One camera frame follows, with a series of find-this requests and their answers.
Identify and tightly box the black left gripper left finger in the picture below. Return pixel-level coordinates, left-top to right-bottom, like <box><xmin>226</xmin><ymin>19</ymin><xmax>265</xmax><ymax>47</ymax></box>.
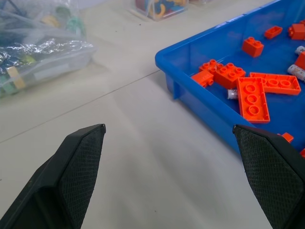
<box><xmin>0</xmin><ymin>123</ymin><xmax>106</xmax><ymax>229</ymax></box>

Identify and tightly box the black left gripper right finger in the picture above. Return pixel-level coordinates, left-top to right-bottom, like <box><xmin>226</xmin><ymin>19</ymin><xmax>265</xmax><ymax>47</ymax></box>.
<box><xmin>232</xmin><ymin>124</ymin><xmax>305</xmax><ymax>229</ymax></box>

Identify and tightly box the clear box of colourful pieces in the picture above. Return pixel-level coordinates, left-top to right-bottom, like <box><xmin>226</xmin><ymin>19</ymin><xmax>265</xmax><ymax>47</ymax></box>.
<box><xmin>130</xmin><ymin>0</ymin><xmax>189</xmax><ymax>22</ymax></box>

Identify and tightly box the orange flat six-hole brick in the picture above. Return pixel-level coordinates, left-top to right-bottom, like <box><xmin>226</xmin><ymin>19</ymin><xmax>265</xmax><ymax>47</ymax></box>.
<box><xmin>236</xmin><ymin>77</ymin><xmax>271</xmax><ymax>124</ymax></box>

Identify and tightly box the orange long flat brick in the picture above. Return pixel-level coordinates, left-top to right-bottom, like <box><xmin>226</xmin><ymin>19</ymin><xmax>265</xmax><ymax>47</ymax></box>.
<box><xmin>249</xmin><ymin>72</ymin><xmax>302</xmax><ymax>96</ymax></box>

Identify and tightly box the blue plastic bin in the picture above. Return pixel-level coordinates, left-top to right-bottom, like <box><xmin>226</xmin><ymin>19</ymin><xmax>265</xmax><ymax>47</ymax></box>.
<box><xmin>154</xmin><ymin>0</ymin><xmax>305</xmax><ymax>159</ymax></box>

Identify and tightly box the orange eight-stud brick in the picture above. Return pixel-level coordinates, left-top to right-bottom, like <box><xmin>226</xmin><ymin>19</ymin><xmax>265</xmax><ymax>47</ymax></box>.
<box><xmin>199</xmin><ymin>59</ymin><xmax>246</xmax><ymax>88</ymax></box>

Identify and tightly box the orange small brick side stud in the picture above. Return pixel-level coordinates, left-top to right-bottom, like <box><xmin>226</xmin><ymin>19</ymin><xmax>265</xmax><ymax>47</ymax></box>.
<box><xmin>191</xmin><ymin>71</ymin><xmax>214</xmax><ymax>89</ymax></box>

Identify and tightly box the orange two-stud brick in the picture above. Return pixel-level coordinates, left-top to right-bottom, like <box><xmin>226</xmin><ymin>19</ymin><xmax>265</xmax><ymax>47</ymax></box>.
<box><xmin>242</xmin><ymin>36</ymin><xmax>264</xmax><ymax>58</ymax></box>

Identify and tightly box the clear plastic bag of items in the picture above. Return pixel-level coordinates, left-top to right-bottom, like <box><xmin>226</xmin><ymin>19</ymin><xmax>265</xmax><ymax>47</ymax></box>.
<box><xmin>0</xmin><ymin>0</ymin><xmax>98</xmax><ymax>99</ymax></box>

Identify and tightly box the orange small hollow brick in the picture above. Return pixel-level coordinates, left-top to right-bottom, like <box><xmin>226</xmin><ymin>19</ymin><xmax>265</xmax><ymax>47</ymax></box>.
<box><xmin>264</xmin><ymin>25</ymin><xmax>283</xmax><ymax>40</ymax></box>

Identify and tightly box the orange square brick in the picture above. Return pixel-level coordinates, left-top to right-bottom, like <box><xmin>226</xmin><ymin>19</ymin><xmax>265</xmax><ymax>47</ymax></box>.
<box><xmin>287</xmin><ymin>20</ymin><xmax>305</xmax><ymax>41</ymax></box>

